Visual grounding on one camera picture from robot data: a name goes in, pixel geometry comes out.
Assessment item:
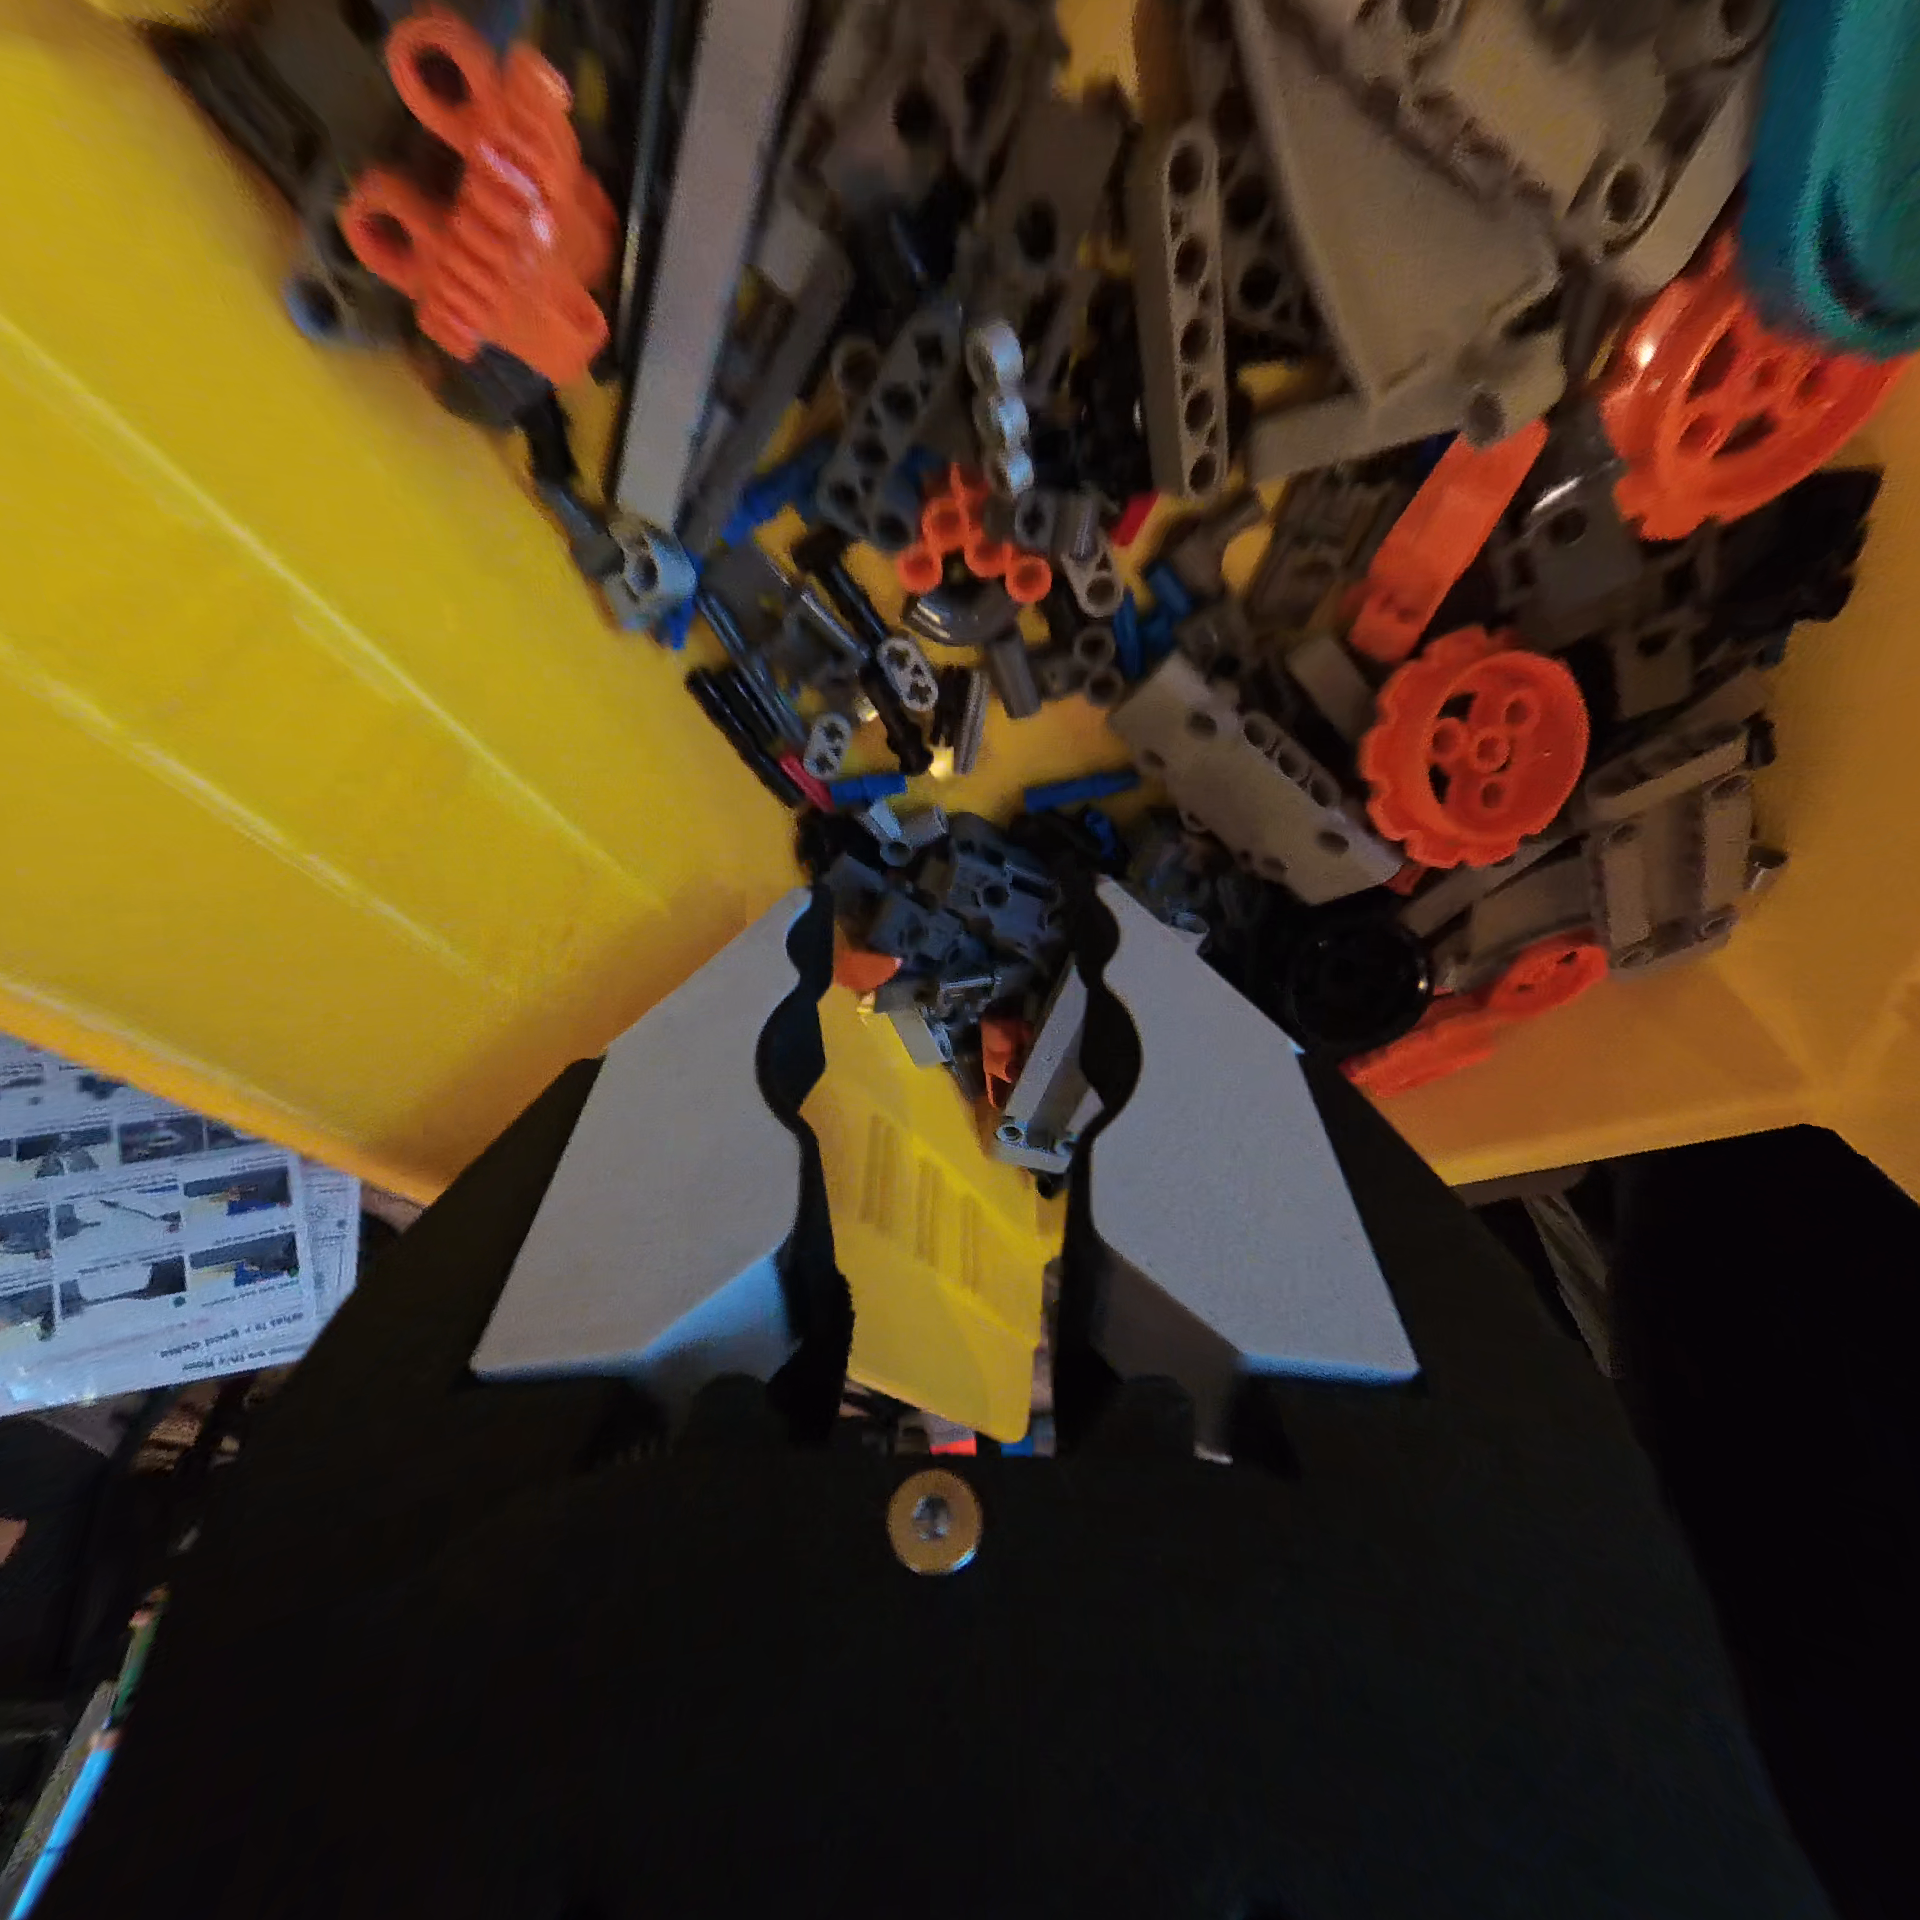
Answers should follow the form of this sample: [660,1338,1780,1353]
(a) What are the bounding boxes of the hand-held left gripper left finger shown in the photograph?
[470,885,858,1450]

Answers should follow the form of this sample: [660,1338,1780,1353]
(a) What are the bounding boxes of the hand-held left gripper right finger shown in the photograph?
[1059,878,1424,1466]

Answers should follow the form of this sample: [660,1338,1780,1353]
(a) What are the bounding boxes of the yellow plastic bin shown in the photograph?
[0,0,1920,1442]

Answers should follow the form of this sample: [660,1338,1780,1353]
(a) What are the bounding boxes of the pile of building parts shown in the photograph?
[150,0,1893,1174]

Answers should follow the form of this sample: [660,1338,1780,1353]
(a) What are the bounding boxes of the printed paper sheet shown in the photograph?
[0,1037,362,1418]

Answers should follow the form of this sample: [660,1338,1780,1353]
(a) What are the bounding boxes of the orange curved holed liftarm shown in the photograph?
[1342,419,1550,667]

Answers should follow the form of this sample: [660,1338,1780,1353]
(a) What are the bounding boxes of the small orange cross connector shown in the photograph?
[896,465,1056,605]

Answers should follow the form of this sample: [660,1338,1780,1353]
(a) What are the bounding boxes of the large orange toothed sprocket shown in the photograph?
[1596,269,1899,541]

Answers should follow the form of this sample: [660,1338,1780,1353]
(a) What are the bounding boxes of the orange looped connector piece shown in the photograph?
[339,8,625,386]

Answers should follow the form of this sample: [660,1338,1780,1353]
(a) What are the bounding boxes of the teal plastic tool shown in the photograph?
[1740,0,1920,356]

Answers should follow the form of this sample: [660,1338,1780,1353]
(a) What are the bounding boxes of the long light grey frame beam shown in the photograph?
[1583,735,1787,977]

